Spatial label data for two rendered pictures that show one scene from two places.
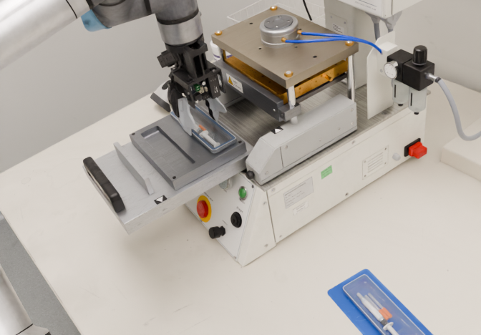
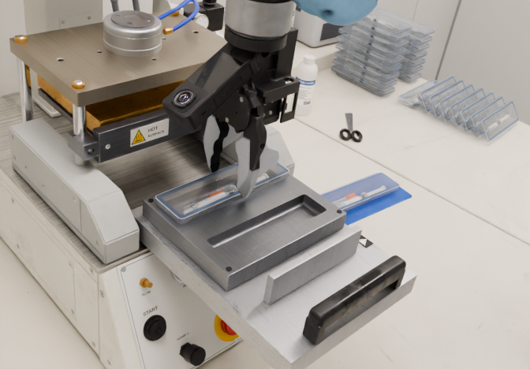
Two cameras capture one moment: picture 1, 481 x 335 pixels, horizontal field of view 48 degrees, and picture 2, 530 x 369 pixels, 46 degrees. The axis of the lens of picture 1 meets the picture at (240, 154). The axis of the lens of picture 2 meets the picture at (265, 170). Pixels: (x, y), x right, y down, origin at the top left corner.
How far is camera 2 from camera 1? 132 cm
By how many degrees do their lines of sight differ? 84
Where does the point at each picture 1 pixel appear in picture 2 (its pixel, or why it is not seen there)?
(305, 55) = (190, 35)
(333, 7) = (65, 5)
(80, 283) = not seen: outside the picture
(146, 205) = (377, 255)
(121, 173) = (310, 295)
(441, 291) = (319, 167)
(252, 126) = (162, 186)
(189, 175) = (326, 203)
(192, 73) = (286, 68)
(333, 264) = not seen: hidden behind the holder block
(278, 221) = not seen: hidden behind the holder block
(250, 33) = (98, 61)
